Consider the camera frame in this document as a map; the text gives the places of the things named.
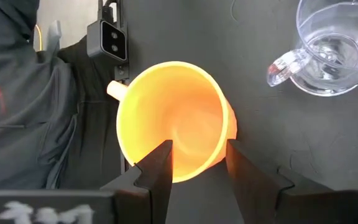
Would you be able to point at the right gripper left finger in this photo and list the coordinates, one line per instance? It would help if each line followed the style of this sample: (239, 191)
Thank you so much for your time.
(154, 186)

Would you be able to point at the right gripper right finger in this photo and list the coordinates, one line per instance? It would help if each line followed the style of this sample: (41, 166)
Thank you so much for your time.
(259, 193)

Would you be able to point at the orange plastic cup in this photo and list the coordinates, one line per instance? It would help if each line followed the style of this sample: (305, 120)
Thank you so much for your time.
(172, 115)

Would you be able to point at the clear plastic cup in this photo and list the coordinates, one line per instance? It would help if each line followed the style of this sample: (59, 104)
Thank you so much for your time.
(331, 53)

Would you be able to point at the person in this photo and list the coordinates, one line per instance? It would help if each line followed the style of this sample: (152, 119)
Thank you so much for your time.
(26, 124)

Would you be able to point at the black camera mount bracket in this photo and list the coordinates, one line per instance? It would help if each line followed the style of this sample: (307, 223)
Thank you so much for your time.
(121, 72)

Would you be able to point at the grey table-level camera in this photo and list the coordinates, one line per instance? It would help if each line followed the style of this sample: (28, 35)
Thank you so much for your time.
(104, 40)

